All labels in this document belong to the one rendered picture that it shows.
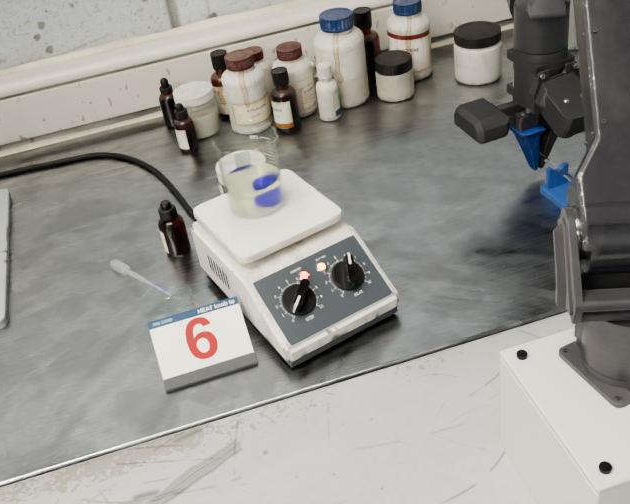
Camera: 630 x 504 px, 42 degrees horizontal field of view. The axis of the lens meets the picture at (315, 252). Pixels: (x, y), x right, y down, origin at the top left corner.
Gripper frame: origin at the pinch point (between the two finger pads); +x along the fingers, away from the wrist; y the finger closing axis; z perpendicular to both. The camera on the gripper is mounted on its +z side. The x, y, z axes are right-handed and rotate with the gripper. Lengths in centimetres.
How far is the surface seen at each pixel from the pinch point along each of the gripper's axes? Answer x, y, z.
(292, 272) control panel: -1.6, -34.0, 10.2
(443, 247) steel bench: 4.6, -16.1, 6.8
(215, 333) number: 2.4, -42.7, 10.3
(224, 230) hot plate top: -4.2, -38.5, 3.5
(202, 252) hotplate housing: 0.2, -40.8, -0.4
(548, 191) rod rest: 3.6, -1.5, 4.8
